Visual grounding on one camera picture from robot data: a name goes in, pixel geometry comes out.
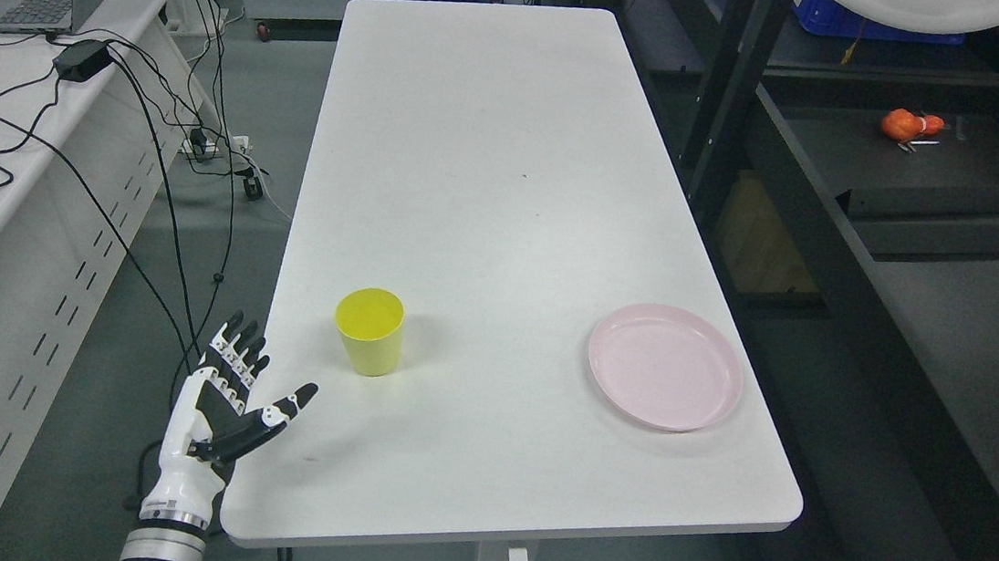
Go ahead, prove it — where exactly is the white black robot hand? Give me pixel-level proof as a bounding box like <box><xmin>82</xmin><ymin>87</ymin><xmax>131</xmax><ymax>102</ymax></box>
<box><xmin>139</xmin><ymin>311</ymin><xmax>318</xmax><ymax>530</ymax></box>

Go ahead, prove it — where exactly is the yellow plastic cup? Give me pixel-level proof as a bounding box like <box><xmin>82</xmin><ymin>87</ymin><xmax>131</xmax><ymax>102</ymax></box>
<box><xmin>333</xmin><ymin>287</ymin><xmax>406</xmax><ymax>377</ymax></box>

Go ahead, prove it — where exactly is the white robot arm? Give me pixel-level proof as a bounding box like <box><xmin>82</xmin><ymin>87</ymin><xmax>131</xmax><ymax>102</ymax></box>
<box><xmin>118</xmin><ymin>518</ymin><xmax>208</xmax><ymax>561</ymax></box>

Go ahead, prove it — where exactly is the black metal shelf rack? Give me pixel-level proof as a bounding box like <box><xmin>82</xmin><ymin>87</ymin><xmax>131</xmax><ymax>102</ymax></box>
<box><xmin>622</xmin><ymin>0</ymin><xmax>999</xmax><ymax>561</ymax></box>

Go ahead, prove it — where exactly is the orange toy on shelf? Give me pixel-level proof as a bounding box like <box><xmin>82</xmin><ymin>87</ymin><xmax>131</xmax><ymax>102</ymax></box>
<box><xmin>879</xmin><ymin>107</ymin><xmax>946</xmax><ymax>143</ymax></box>

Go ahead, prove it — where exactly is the white power strip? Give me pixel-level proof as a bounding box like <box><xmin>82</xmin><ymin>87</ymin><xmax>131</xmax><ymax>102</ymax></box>
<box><xmin>178</xmin><ymin>128</ymin><xmax>253</xmax><ymax>161</ymax></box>

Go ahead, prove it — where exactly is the white side desk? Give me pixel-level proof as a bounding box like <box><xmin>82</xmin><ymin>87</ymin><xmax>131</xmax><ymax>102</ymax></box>
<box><xmin>0</xmin><ymin>0</ymin><xmax>213</xmax><ymax>509</ymax></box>

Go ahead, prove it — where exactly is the black power adapter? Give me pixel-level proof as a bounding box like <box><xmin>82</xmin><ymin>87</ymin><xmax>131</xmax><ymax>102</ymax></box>
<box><xmin>52</xmin><ymin>37</ymin><xmax>113</xmax><ymax>83</ymax></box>

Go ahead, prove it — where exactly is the white table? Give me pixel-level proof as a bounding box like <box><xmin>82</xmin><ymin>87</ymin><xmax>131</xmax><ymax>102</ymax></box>
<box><xmin>220</xmin><ymin>0</ymin><xmax>804</xmax><ymax>561</ymax></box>

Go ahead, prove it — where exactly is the pink plastic plate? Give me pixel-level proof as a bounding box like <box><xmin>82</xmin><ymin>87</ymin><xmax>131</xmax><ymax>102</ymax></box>
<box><xmin>588</xmin><ymin>303</ymin><xmax>744</xmax><ymax>432</ymax></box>

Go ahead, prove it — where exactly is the blue plastic crate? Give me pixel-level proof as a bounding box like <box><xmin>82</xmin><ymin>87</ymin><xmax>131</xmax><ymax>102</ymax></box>
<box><xmin>792</xmin><ymin>0</ymin><xmax>967</xmax><ymax>46</ymax></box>

